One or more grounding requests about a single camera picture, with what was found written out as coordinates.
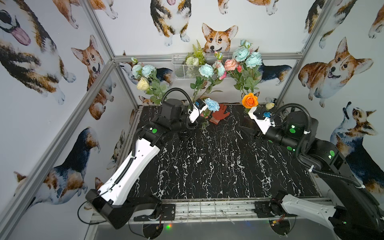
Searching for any small blue carnation stem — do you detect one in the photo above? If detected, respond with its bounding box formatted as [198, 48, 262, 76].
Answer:
[200, 98, 220, 131]

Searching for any green fern in basket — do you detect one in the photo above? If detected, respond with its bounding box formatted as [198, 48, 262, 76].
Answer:
[185, 41, 207, 66]

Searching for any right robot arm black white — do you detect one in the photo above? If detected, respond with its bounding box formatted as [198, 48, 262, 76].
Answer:
[242, 103, 384, 240]

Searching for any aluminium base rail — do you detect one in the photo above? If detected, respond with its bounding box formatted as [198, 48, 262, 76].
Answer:
[89, 197, 334, 226]

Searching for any orange rose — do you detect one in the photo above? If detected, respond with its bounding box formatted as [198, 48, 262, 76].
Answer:
[242, 93, 259, 109]

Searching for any black left vase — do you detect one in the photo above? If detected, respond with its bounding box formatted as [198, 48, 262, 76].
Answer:
[178, 130, 191, 143]

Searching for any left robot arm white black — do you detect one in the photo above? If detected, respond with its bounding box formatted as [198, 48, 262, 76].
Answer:
[86, 88, 208, 230]

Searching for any white tulip right vase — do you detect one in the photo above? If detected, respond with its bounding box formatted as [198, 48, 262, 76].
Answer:
[265, 103, 275, 111]

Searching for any light blue rose spray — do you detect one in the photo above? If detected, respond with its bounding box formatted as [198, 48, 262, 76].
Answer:
[190, 60, 227, 101]

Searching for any red rubber glove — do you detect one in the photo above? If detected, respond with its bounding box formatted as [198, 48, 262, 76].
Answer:
[209, 104, 230, 125]

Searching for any blue and yellow rose spray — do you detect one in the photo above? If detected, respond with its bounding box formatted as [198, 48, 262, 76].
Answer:
[131, 57, 172, 105]

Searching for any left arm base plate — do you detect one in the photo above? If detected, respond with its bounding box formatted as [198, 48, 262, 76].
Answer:
[131, 204, 176, 222]

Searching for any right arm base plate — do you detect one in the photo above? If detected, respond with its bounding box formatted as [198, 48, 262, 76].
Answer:
[254, 201, 285, 218]

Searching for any dark glass right vase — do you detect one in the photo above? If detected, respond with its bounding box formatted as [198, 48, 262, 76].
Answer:
[239, 114, 258, 136]

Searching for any white wire mesh basket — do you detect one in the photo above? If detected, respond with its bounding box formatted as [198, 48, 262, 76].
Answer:
[171, 52, 232, 80]

